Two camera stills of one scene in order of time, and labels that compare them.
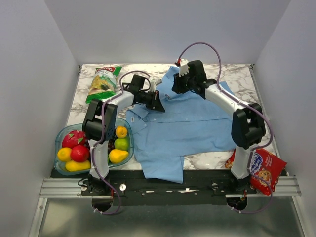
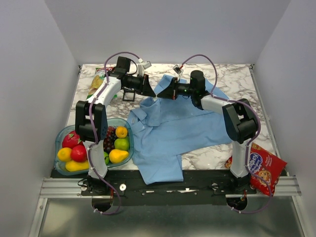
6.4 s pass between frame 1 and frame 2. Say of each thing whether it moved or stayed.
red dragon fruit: stayed
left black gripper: moved
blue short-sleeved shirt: stayed
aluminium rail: stayed
